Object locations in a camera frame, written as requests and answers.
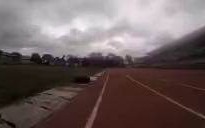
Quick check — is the row of trees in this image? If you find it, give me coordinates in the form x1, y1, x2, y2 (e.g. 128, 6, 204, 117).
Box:
29, 51, 135, 68

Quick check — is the red running track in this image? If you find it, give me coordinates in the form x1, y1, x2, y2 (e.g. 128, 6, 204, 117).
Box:
30, 67, 205, 128

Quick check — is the green grass field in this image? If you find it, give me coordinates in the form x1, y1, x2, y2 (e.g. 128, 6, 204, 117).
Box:
0, 64, 106, 109

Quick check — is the grey concrete kerb strip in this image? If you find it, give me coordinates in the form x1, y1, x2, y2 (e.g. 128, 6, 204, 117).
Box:
0, 68, 108, 128

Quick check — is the grandstand building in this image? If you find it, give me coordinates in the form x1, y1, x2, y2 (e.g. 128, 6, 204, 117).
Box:
133, 21, 205, 71

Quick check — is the low grey building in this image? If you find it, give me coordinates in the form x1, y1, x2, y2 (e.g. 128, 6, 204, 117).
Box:
0, 49, 33, 65

